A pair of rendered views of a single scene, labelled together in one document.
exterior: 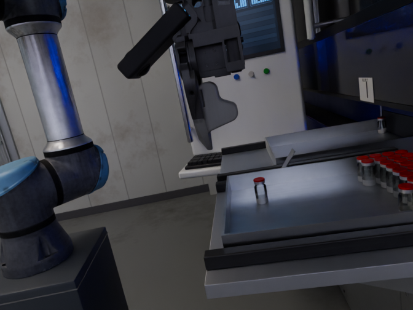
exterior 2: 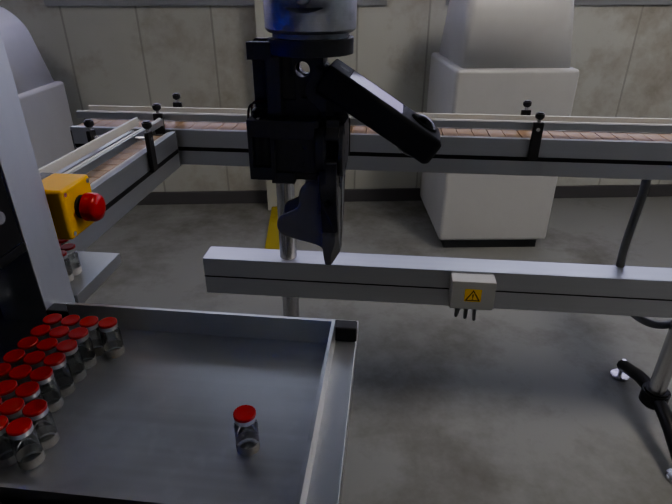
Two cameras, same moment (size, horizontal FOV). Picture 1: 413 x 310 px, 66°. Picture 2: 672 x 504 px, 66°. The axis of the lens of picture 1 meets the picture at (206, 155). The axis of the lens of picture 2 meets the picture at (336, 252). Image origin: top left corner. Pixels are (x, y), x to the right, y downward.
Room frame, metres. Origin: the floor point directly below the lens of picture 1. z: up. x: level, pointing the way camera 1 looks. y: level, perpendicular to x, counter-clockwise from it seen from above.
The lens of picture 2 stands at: (0.90, -0.01, 1.28)
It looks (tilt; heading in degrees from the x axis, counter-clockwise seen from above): 28 degrees down; 179
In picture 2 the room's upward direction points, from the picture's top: straight up
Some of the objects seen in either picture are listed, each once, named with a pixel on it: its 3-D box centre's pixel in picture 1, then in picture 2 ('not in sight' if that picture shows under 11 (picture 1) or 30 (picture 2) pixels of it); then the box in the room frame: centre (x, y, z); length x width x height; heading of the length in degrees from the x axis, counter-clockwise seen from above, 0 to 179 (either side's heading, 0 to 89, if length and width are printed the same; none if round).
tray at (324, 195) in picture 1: (327, 194); (156, 396); (0.49, -0.18, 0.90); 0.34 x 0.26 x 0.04; 82
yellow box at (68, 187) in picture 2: not in sight; (57, 205); (0.22, -0.38, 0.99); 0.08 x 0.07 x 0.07; 83
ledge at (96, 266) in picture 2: not in sight; (58, 275); (0.20, -0.42, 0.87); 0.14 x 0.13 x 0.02; 83
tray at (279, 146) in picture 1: (334, 142); not in sight; (0.82, -0.34, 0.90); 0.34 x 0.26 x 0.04; 83
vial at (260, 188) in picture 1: (260, 191); (246, 431); (0.55, -0.09, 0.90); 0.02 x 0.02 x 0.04
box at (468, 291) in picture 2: not in sight; (471, 291); (-0.33, 0.40, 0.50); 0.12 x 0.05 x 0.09; 83
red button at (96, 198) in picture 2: not in sight; (88, 206); (0.22, -0.34, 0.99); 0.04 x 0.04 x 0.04; 83
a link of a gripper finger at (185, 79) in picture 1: (192, 84); not in sight; (0.42, 0.00, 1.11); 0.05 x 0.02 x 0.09; 173
